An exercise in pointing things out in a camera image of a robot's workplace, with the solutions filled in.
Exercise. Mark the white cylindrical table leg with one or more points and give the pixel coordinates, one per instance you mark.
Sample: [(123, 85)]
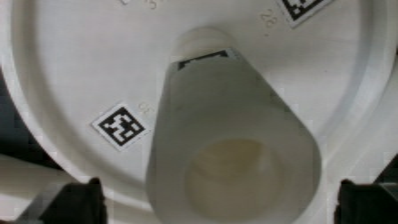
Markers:
[(235, 161)]

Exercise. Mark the white round table top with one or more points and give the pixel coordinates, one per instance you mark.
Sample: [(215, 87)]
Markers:
[(85, 53)]

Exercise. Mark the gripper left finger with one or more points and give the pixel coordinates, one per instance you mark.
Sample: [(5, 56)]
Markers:
[(68, 204)]

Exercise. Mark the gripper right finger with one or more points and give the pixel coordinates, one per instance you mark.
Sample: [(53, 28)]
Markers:
[(366, 203)]

